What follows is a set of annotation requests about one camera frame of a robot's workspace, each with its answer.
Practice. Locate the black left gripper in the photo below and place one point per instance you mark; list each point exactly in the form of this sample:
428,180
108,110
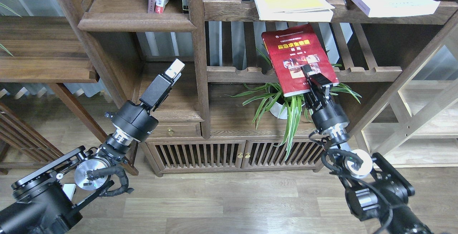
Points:
133,121

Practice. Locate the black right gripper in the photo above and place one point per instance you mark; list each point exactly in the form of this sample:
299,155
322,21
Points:
328,117

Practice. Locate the red cover book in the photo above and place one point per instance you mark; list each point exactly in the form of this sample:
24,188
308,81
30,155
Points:
292,48

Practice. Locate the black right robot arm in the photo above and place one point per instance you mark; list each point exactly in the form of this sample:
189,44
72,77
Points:
373,188

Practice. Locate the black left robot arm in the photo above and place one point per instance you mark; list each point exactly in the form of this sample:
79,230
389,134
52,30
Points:
42,206

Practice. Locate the spider plant in white pot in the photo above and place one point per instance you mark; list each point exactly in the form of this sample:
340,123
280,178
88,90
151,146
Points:
271,98

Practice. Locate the dark wooden bookshelf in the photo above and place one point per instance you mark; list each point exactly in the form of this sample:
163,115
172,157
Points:
377,55

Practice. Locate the dark wooden side table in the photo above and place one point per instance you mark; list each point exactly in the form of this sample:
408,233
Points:
46,50

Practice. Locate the light wooden shelf frame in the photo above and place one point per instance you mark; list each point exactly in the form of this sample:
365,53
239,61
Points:
418,126

